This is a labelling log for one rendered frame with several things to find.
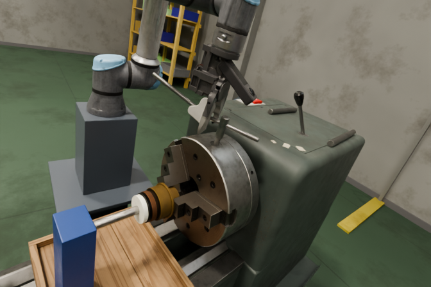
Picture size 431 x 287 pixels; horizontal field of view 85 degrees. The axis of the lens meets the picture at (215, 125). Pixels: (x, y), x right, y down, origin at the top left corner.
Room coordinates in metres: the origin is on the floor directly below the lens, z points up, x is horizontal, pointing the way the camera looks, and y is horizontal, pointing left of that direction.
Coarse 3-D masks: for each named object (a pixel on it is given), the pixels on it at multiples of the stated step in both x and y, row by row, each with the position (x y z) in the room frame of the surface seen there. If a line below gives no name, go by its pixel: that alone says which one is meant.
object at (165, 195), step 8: (160, 184) 0.50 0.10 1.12; (144, 192) 0.46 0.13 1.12; (152, 192) 0.47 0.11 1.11; (160, 192) 0.47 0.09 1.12; (168, 192) 0.48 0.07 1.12; (176, 192) 0.50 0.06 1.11; (152, 200) 0.44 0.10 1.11; (160, 200) 0.45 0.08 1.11; (168, 200) 0.46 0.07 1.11; (152, 208) 0.43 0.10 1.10; (160, 208) 0.44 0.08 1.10; (168, 208) 0.45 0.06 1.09; (152, 216) 0.43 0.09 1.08; (160, 216) 0.44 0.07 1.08; (168, 216) 0.46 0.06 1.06
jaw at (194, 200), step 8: (192, 192) 0.52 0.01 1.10; (176, 200) 0.47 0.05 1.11; (184, 200) 0.48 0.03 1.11; (192, 200) 0.48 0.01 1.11; (200, 200) 0.49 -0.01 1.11; (208, 200) 0.49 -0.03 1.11; (176, 208) 0.46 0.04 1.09; (184, 208) 0.47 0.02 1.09; (192, 208) 0.45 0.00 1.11; (200, 208) 0.46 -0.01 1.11; (208, 208) 0.46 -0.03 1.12; (216, 208) 0.47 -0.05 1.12; (176, 216) 0.45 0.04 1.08; (192, 216) 0.45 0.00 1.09; (200, 216) 0.45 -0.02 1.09; (208, 216) 0.44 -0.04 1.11; (216, 216) 0.45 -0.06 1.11; (224, 216) 0.46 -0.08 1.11; (232, 216) 0.47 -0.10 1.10; (208, 224) 0.43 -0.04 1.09; (216, 224) 0.45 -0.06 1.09; (224, 224) 0.45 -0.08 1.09
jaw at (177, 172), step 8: (176, 144) 0.62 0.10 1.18; (168, 152) 0.57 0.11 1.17; (176, 152) 0.57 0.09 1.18; (168, 160) 0.57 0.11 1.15; (176, 160) 0.56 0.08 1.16; (184, 160) 0.57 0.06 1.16; (168, 168) 0.53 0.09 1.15; (176, 168) 0.54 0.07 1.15; (184, 168) 0.56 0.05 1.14; (160, 176) 0.53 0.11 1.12; (168, 176) 0.52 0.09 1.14; (176, 176) 0.53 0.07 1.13; (184, 176) 0.55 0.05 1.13; (168, 184) 0.50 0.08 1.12
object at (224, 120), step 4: (224, 116) 0.57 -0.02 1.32; (220, 120) 0.56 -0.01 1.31; (224, 120) 0.56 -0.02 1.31; (228, 120) 0.56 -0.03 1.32; (220, 124) 0.56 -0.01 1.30; (224, 124) 0.56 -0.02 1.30; (220, 128) 0.56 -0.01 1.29; (224, 128) 0.56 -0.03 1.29; (216, 132) 0.57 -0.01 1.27; (220, 132) 0.56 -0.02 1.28; (224, 132) 0.57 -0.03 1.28; (216, 136) 0.56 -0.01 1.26; (220, 136) 0.56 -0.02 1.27; (216, 140) 0.57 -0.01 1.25; (216, 144) 0.57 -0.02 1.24
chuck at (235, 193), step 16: (192, 144) 0.57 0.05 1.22; (208, 144) 0.56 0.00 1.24; (224, 144) 0.59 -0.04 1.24; (192, 160) 0.56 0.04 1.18; (208, 160) 0.52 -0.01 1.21; (224, 160) 0.53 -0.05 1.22; (240, 160) 0.56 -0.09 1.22; (192, 176) 0.55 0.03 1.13; (208, 176) 0.51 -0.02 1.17; (224, 176) 0.49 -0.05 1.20; (240, 176) 0.52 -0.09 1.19; (208, 192) 0.50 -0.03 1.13; (224, 192) 0.47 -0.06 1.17; (240, 192) 0.49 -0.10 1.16; (224, 208) 0.46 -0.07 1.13; (240, 208) 0.48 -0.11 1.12; (176, 224) 0.56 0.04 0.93; (192, 224) 0.52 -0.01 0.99; (240, 224) 0.49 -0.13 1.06; (192, 240) 0.51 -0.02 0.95; (208, 240) 0.47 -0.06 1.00
